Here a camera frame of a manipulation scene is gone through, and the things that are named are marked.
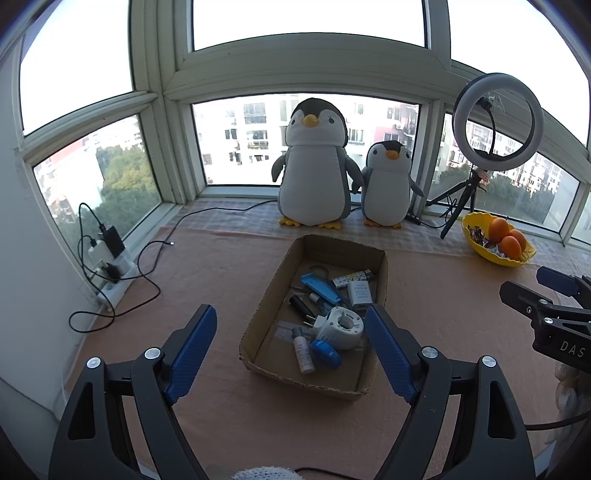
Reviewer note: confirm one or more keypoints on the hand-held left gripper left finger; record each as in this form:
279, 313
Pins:
191, 355

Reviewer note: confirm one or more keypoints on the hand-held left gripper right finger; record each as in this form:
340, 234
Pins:
390, 350

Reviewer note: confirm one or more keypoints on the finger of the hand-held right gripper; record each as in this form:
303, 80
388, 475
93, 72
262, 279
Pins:
558, 280
521, 297

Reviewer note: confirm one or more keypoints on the white plug adapter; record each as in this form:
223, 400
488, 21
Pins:
344, 330

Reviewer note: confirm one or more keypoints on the blue round case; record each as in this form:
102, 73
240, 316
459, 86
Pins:
327, 354

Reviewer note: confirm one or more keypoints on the white USB charger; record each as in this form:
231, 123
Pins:
360, 294

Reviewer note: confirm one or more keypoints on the patterned lighter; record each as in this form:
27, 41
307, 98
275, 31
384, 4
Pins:
351, 278

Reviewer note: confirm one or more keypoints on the small white tube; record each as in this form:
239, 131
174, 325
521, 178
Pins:
304, 355

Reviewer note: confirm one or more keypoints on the clear blue bottle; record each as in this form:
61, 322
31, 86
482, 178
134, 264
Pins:
318, 299

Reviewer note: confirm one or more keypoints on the blue plastic tool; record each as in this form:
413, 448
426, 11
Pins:
321, 288

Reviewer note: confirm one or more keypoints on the cardboard box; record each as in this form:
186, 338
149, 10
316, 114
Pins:
295, 386

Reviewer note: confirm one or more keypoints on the black tube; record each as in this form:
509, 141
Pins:
299, 305

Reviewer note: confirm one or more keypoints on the person's right forearm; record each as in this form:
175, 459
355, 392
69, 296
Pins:
568, 387

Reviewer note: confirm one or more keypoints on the yellow bowl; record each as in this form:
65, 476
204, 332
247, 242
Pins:
496, 258

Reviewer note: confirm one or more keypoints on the pile of wrapped candies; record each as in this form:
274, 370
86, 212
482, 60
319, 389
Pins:
475, 235

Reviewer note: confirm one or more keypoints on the white power strip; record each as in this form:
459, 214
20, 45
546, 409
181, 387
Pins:
117, 286

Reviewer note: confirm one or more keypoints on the small black plug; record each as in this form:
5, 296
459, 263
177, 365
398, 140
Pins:
111, 272

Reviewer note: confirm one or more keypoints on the white power adapter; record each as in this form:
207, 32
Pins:
98, 254

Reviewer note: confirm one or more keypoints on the black power adapter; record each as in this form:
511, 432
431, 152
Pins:
111, 240

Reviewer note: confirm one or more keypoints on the grey plaid blanket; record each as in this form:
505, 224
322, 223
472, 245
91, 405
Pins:
240, 217

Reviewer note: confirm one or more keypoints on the small penguin plush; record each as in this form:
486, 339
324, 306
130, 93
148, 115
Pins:
388, 189

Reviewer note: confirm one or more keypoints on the large penguin plush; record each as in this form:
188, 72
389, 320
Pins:
314, 184

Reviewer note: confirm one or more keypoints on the white window frame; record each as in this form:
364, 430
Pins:
175, 83

